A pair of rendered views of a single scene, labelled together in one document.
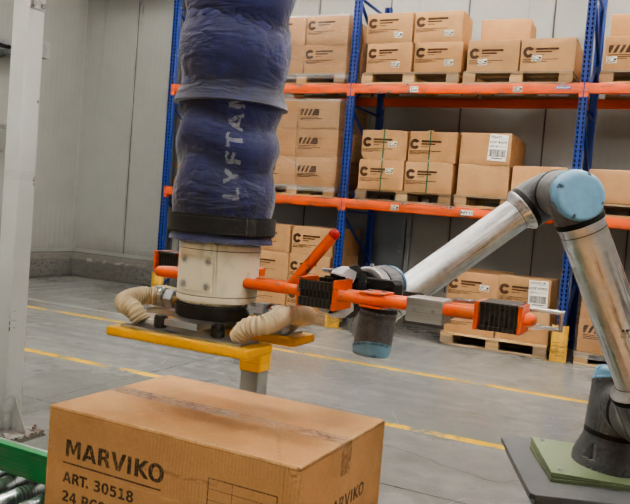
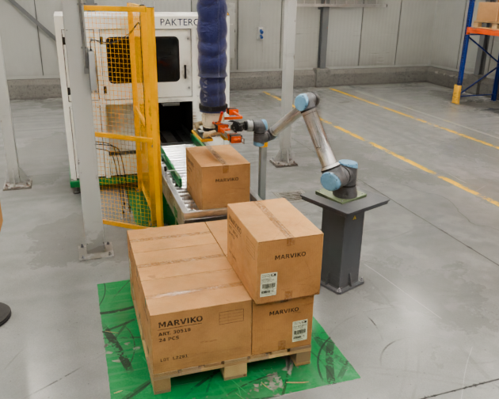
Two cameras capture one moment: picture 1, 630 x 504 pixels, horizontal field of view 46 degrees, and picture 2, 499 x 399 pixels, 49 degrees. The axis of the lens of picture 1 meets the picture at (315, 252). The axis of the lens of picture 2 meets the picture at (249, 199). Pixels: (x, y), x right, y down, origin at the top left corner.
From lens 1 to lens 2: 3.48 m
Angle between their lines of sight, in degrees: 47
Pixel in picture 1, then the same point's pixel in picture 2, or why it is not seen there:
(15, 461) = not seen: hidden behind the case
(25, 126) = (288, 33)
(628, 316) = (317, 142)
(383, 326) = (256, 137)
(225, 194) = (203, 100)
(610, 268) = (310, 127)
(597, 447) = not seen: hidden behind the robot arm
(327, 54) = not seen: outside the picture
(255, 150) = (210, 89)
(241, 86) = (204, 74)
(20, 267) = (287, 94)
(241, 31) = (203, 59)
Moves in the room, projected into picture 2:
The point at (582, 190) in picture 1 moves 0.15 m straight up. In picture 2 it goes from (299, 101) to (300, 80)
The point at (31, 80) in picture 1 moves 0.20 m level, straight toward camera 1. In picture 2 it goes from (291, 12) to (286, 12)
